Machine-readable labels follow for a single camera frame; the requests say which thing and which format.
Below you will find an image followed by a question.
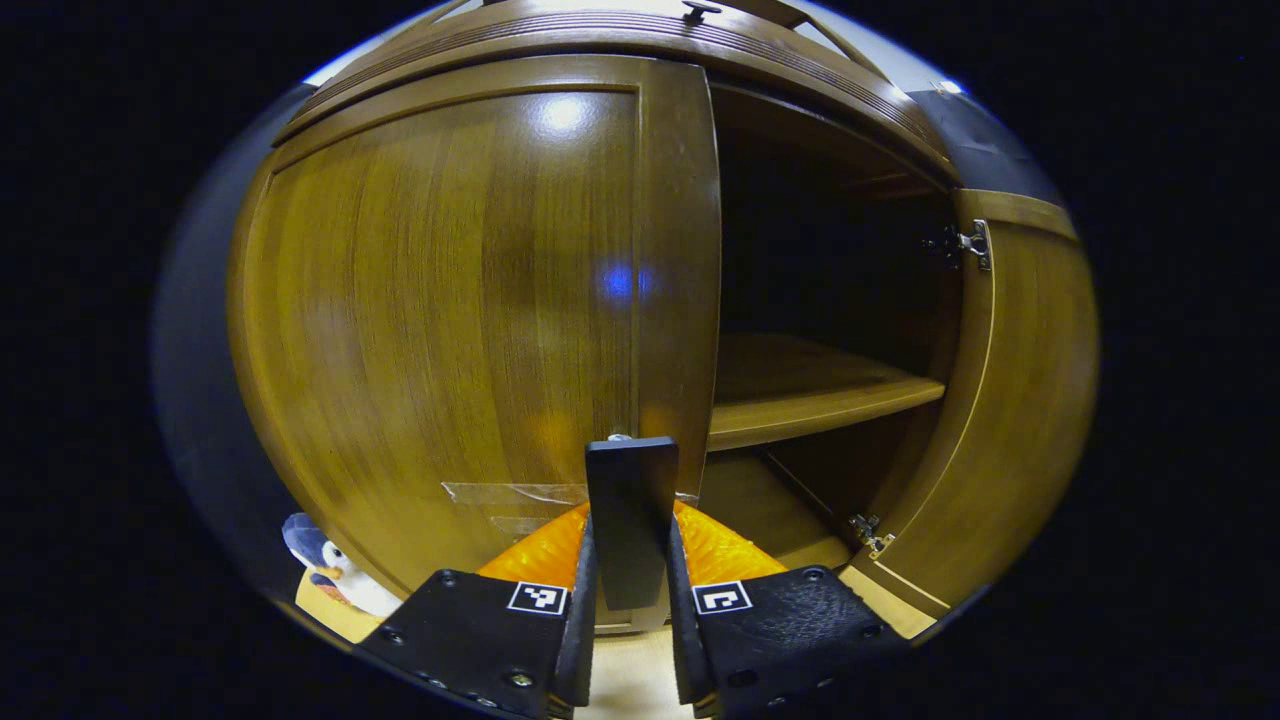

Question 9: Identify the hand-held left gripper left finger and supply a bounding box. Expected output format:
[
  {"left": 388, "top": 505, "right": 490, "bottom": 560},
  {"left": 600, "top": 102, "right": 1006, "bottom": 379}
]
[{"left": 352, "top": 500, "right": 601, "bottom": 720}]

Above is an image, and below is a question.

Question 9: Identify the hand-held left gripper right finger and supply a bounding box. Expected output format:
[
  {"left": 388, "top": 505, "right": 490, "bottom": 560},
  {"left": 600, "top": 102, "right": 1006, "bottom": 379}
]
[{"left": 665, "top": 500, "right": 916, "bottom": 720}]

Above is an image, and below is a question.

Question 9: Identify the wooden ribbed drawer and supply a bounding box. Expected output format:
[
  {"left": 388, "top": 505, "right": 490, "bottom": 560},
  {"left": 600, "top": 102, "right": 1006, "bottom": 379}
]
[{"left": 275, "top": 0, "right": 961, "bottom": 173}]

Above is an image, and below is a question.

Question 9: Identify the metal door hinge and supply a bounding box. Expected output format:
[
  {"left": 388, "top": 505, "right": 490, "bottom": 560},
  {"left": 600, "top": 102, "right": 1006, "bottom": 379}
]
[
  {"left": 925, "top": 220, "right": 993, "bottom": 273},
  {"left": 850, "top": 513, "right": 896, "bottom": 559}
]

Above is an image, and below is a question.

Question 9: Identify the penguin plush toy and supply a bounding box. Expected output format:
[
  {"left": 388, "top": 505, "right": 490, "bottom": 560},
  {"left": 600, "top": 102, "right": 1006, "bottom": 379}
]
[{"left": 282, "top": 513, "right": 403, "bottom": 619}]

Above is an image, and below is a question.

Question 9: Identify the wooden cabinet door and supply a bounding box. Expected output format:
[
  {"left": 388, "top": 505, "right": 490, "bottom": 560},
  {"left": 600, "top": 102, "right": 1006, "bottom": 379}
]
[
  {"left": 228, "top": 55, "right": 723, "bottom": 631},
  {"left": 838, "top": 188, "right": 1101, "bottom": 641}
]

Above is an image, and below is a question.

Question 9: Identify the wooden inner shelf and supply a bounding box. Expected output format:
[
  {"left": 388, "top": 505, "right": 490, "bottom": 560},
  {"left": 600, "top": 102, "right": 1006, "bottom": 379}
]
[{"left": 708, "top": 335, "right": 946, "bottom": 453}]

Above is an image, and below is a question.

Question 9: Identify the black door handle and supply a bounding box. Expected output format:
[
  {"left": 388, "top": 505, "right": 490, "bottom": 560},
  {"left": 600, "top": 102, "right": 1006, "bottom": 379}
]
[{"left": 585, "top": 437, "right": 679, "bottom": 611}]

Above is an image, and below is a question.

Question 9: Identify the wooden double-door shoe cabinet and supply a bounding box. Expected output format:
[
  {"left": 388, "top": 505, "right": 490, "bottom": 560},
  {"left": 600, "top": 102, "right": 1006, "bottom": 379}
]
[{"left": 228, "top": 0, "right": 1101, "bottom": 641}]

